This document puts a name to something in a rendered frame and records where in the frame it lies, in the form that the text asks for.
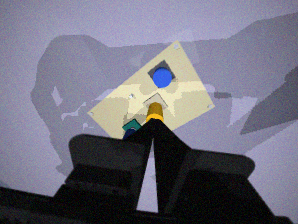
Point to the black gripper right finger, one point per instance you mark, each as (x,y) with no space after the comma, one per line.
(174,158)

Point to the pale yellow board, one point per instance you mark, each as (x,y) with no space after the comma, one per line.
(170,87)

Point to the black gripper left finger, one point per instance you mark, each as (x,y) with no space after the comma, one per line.
(130,154)

